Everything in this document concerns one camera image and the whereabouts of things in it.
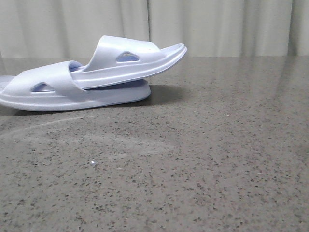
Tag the light blue slipper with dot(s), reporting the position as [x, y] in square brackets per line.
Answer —
[52, 88]
[117, 60]

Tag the beige pleated curtain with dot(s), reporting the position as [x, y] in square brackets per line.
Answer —
[209, 28]

